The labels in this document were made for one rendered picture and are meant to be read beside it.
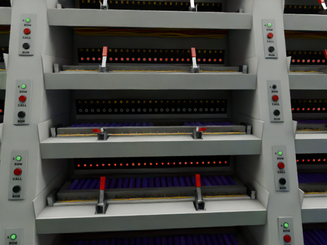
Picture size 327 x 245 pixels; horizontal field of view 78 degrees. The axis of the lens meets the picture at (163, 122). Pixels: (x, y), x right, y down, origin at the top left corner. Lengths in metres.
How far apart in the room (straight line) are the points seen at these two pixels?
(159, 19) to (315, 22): 0.48
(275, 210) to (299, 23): 0.56
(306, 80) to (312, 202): 0.36
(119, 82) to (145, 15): 0.22
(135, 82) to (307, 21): 0.57
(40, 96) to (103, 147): 0.22
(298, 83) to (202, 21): 0.34
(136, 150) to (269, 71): 0.45
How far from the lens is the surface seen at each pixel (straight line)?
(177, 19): 0.68
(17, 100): 0.67
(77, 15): 0.71
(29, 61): 0.69
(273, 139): 0.65
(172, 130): 0.61
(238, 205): 0.65
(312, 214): 0.74
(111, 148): 0.57
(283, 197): 0.68
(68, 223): 0.63
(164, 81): 0.59
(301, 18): 0.82
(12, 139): 0.66
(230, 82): 0.63
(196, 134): 0.60
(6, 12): 0.79
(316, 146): 0.73
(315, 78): 0.77
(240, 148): 0.61
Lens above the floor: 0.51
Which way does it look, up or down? 7 degrees up
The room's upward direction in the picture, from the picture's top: 1 degrees counter-clockwise
